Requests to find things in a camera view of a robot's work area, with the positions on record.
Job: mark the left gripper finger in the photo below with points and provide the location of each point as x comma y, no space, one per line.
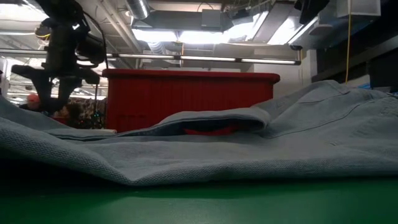
43,93
68,91

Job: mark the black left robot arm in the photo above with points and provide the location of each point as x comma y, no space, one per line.
62,12

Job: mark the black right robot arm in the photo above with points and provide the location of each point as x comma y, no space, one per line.
311,9

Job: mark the large red plastic laundry bin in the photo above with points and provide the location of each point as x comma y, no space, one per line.
186,96

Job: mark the black ceiling device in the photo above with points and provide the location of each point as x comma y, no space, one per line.
42,31

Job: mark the grey ceiling box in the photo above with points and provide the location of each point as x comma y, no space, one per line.
211,18

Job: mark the long ceiling light bar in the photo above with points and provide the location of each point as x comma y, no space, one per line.
267,61

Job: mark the white ceiling box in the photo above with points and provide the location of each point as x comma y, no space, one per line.
357,7

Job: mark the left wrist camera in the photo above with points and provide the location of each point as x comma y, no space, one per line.
91,48

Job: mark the round silver ventilation duct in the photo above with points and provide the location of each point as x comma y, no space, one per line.
138,9

